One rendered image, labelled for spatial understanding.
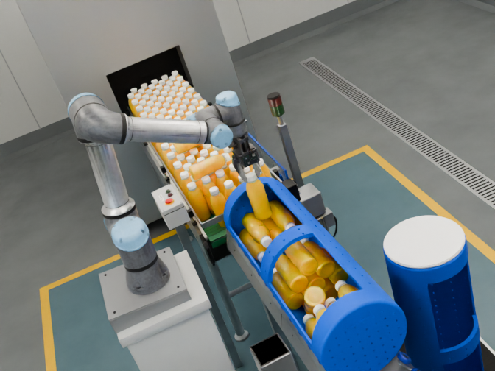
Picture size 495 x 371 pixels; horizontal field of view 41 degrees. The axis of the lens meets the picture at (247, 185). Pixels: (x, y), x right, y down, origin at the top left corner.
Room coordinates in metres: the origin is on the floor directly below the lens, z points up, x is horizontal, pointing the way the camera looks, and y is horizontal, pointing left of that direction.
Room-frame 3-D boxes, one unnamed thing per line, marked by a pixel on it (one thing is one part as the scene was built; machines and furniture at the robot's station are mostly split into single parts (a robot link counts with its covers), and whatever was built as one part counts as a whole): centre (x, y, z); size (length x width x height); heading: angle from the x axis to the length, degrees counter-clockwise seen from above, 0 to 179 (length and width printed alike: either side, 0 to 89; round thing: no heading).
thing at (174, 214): (2.54, 0.35, 1.05); 0.20 x 0.10 x 0.10; 11
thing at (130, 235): (1.86, 0.42, 1.37); 0.13 x 0.12 x 0.14; 14
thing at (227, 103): (2.10, -0.03, 1.60); 0.09 x 0.08 x 0.11; 104
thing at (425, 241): (1.79, -0.52, 1.03); 0.28 x 0.28 x 0.01
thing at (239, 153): (2.10, -0.03, 1.44); 0.09 x 0.08 x 0.12; 11
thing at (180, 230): (2.54, 0.35, 0.50); 0.04 x 0.04 x 1.00; 11
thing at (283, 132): (2.84, -0.25, 0.55); 0.04 x 0.04 x 1.10; 11
